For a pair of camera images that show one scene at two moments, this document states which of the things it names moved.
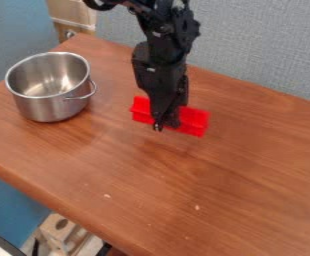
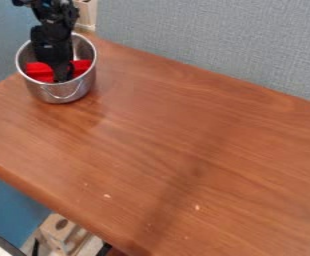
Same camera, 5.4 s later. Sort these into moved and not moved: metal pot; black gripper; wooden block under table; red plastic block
Moved: red plastic block; black gripper; metal pot
Not moved: wooden block under table
